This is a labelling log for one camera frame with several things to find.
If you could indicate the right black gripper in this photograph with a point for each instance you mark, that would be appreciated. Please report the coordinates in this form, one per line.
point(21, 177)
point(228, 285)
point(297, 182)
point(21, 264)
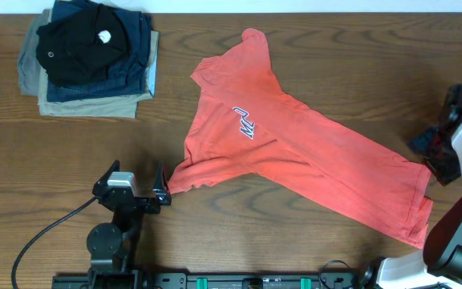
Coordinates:
point(444, 172)

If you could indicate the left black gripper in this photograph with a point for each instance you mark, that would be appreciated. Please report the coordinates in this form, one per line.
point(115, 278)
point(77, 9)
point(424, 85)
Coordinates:
point(160, 196)

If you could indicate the red printed t-shirt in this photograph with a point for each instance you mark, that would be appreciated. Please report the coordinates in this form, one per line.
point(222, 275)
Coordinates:
point(245, 123)

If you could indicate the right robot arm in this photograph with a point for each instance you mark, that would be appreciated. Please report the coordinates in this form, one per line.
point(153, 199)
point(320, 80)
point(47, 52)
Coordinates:
point(439, 263)

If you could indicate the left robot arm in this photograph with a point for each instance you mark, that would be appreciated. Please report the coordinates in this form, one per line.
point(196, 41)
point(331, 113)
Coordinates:
point(112, 245)

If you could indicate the beige folded garment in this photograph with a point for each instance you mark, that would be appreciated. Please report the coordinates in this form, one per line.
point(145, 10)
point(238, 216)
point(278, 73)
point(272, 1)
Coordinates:
point(116, 106)

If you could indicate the navy folded garment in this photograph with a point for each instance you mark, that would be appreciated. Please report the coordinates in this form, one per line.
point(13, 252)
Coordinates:
point(124, 77)

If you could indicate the light blue folded garment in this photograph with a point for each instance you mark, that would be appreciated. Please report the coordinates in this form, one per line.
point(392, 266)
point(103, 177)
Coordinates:
point(150, 76)

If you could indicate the black folded garment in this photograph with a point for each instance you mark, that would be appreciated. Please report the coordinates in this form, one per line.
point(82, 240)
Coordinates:
point(78, 49)

